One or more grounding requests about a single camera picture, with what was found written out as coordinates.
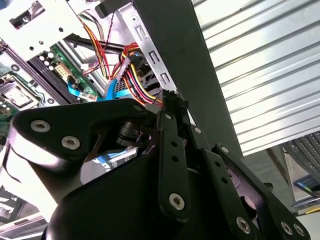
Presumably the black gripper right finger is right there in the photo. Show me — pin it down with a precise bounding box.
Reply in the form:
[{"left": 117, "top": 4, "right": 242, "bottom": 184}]
[{"left": 178, "top": 108, "right": 312, "bottom": 240}]

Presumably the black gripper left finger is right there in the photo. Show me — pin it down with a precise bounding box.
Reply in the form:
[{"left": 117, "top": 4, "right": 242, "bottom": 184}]
[{"left": 6, "top": 97, "right": 193, "bottom": 224}]

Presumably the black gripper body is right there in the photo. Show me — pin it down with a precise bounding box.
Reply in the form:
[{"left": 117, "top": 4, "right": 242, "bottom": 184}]
[{"left": 41, "top": 119, "right": 266, "bottom": 240}]

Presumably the hard disk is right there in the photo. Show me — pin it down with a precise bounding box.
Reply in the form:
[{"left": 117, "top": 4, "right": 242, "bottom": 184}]
[{"left": 94, "top": 148, "right": 138, "bottom": 168}]

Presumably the light blue wire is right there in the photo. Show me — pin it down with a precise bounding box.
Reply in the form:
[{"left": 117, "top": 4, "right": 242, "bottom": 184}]
[{"left": 65, "top": 77, "right": 131, "bottom": 101}]

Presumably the coloured power wire bundle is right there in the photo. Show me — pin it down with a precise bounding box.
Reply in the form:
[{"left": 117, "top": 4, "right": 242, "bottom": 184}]
[{"left": 79, "top": 12, "right": 190, "bottom": 111}]

